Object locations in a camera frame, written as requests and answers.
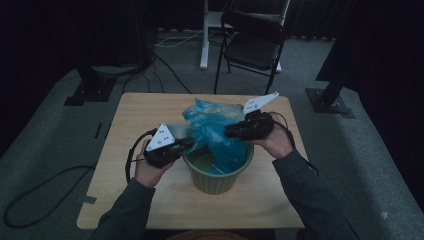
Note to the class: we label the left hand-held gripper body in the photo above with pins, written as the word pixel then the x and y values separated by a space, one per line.
pixel 161 150

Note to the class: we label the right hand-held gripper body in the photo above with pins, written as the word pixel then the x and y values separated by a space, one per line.
pixel 255 126

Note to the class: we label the blue plastic bag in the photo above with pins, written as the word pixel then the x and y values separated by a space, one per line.
pixel 213 126

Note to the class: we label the green ribbed plastic bin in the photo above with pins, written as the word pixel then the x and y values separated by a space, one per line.
pixel 216 183

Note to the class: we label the person's left hand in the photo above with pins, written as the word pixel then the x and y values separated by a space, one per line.
pixel 148 175

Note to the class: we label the person's right hand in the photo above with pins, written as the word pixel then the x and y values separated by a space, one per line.
pixel 278 143

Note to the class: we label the black tape strip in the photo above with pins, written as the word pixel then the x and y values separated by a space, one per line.
pixel 98 130

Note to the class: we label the black folding chair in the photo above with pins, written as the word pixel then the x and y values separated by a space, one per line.
pixel 253 50

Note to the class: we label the black metal stand base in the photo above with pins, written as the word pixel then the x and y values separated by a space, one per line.
pixel 91 90
pixel 328 101

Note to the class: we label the grey tape piece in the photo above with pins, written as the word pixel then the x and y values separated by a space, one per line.
pixel 89 200

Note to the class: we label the dark curtain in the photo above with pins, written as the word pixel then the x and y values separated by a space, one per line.
pixel 40 50
pixel 383 66

